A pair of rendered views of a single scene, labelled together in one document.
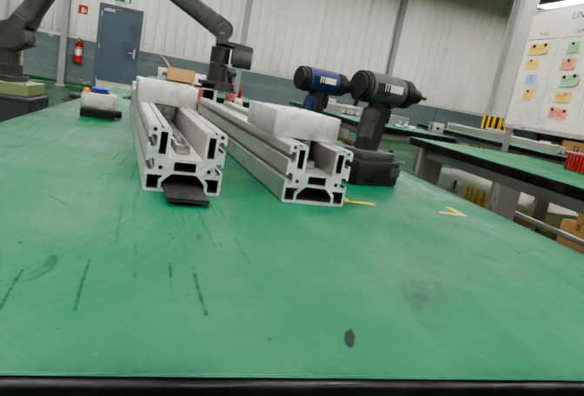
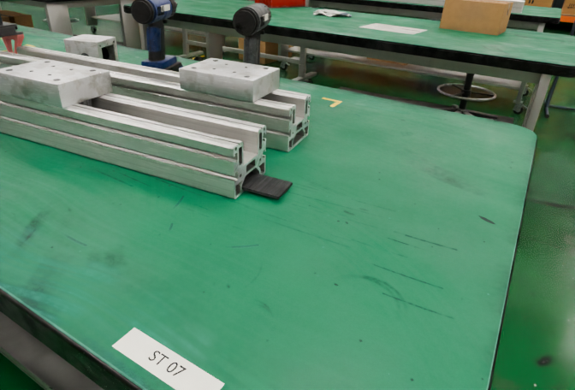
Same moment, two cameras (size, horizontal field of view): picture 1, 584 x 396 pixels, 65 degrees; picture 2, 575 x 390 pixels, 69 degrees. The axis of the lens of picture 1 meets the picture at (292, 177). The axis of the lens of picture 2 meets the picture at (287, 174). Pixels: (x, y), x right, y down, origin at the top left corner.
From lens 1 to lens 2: 54 cm
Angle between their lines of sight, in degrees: 45
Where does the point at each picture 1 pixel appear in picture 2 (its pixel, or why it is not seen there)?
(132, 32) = not seen: outside the picture
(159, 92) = (79, 90)
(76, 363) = (495, 301)
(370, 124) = (256, 52)
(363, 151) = not seen: hidden behind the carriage
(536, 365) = (516, 187)
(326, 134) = (275, 84)
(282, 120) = (256, 87)
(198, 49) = not seen: outside the picture
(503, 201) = (212, 42)
